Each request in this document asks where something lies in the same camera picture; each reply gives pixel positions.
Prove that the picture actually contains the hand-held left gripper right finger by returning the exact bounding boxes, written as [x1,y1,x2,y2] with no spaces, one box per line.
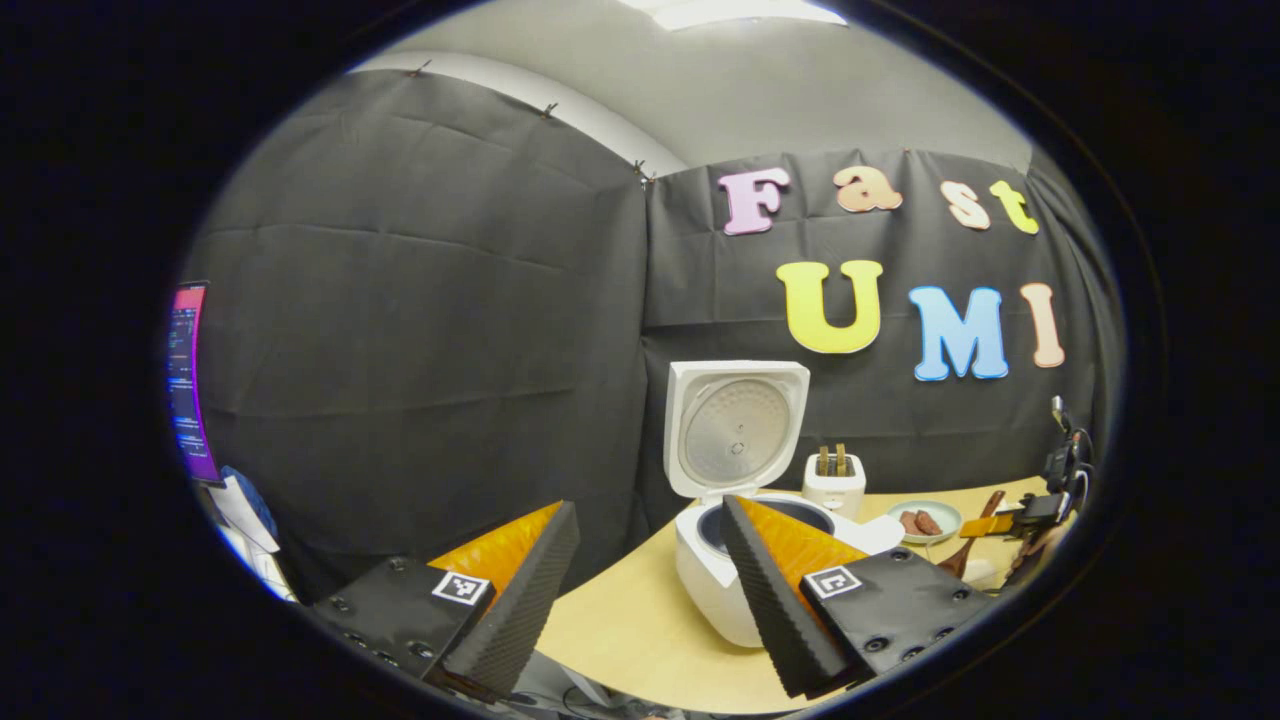
[720,494,996,701]

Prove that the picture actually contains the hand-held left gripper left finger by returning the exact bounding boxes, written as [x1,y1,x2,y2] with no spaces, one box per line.
[310,500,581,701]

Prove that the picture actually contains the brown wooden spoon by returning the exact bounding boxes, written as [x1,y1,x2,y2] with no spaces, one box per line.
[935,490,1008,581]

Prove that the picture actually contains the white rice cooker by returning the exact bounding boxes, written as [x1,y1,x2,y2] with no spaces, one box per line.
[663,360,906,649]

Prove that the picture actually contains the light green plate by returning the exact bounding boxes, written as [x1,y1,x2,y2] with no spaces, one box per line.
[886,500,963,546]

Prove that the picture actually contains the white toaster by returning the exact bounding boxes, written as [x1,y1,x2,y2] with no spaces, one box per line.
[802,452,867,521]

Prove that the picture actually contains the white papers pile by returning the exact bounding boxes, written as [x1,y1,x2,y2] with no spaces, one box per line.
[205,465,301,601]

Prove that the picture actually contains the computer monitor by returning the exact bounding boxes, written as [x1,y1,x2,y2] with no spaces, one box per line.
[167,282,223,488]

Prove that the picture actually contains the ceiling light panel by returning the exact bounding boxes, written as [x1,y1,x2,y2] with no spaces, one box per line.
[620,0,846,31]

